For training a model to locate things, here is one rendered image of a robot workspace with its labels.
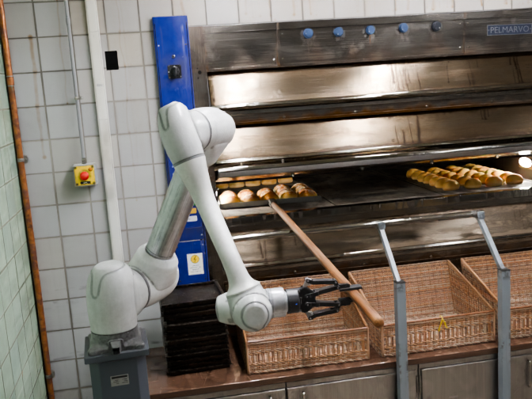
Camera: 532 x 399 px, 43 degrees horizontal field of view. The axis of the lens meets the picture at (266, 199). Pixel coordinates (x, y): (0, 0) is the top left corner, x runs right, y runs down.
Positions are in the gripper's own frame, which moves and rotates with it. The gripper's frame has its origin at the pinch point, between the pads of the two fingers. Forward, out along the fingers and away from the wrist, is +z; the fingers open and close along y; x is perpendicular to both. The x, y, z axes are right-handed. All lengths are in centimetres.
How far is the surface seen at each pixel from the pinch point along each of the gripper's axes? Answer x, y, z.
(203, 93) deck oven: -130, -62, -33
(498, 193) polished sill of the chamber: -133, 1, 116
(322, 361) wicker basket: -81, 57, 6
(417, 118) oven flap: -134, -42, 74
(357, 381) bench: -76, 67, 20
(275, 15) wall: -130, -96, 5
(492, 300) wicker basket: -96, 45, 93
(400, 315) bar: -71, 37, 39
